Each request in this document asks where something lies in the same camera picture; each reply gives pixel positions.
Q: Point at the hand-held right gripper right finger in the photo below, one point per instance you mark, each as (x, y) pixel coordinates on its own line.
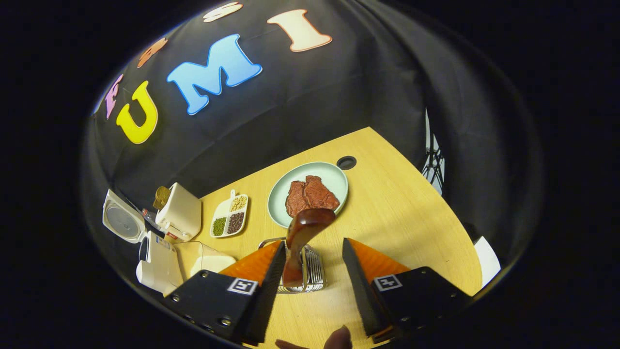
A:
(361, 295)

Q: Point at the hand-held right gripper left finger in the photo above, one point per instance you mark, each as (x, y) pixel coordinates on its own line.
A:
(266, 300)

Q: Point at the brown wooden spoon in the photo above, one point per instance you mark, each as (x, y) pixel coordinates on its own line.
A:
(302, 228)

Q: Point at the white rice cooker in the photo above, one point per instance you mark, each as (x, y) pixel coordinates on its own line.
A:
(160, 266)

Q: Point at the white divided grain dish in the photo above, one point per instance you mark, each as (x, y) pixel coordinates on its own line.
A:
(230, 215)

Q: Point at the white toaster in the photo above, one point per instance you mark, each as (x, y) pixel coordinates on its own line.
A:
(181, 213)

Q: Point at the pale green plate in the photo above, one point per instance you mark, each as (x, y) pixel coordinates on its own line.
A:
(290, 177)

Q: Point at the white sheet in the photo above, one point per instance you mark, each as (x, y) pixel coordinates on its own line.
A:
(488, 261)

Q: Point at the clear water bottle red label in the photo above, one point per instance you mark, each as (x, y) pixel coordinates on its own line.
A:
(149, 215)

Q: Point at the brown toast slice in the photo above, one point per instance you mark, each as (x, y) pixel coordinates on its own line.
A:
(162, 196)

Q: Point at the black tripod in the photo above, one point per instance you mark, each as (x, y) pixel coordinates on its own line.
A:
(434, 162)

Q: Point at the black backdrop cloth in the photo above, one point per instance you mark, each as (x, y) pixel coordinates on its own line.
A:
(315, 97)

